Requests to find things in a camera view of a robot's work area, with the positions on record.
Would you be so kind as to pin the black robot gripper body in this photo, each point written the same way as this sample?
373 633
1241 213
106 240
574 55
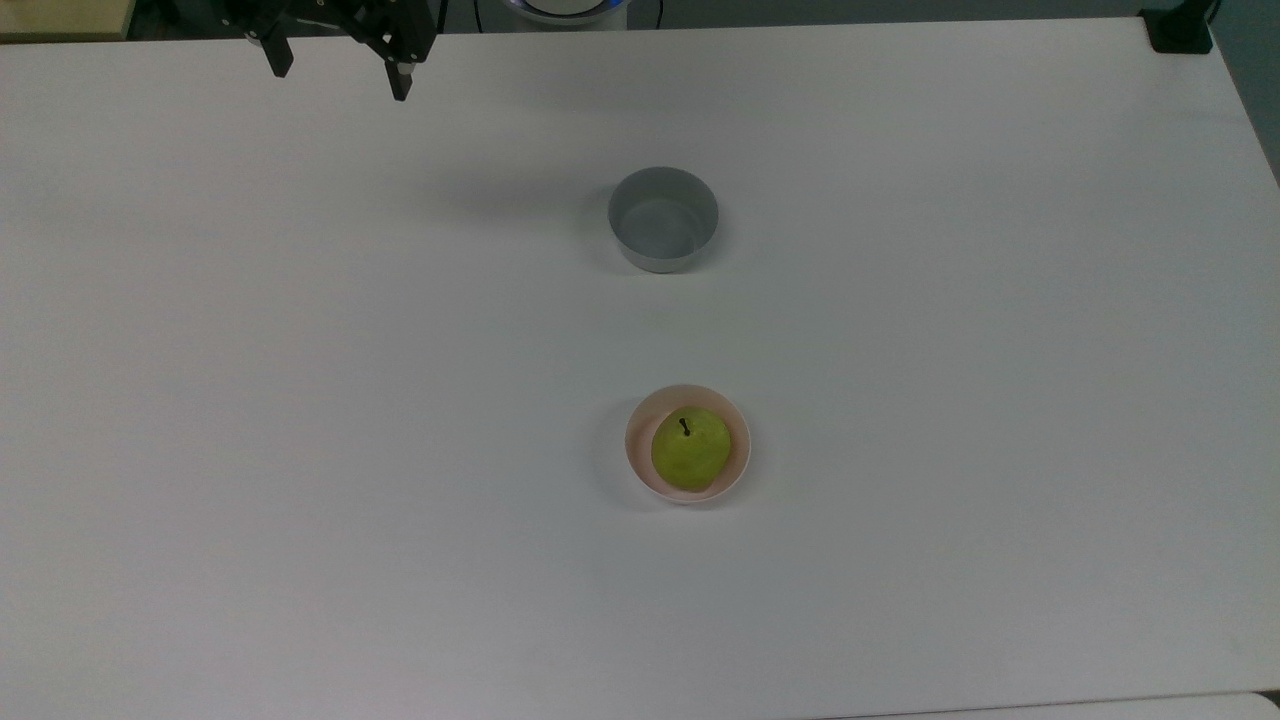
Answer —
340 12

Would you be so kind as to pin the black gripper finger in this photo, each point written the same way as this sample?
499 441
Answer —
279 58
400 82

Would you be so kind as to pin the green pear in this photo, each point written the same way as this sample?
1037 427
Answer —
689 452

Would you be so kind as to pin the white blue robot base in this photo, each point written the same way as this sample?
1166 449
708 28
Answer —
565 8

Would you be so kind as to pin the grey plastic bowl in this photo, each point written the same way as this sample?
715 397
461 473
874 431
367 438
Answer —
662 222

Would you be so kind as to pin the pink plastic bowl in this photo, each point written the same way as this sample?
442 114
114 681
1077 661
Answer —
637 450

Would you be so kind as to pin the light wooden board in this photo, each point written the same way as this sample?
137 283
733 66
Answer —
60 16

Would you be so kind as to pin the black table clamp mount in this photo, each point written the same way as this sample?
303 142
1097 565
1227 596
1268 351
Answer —
1180 32

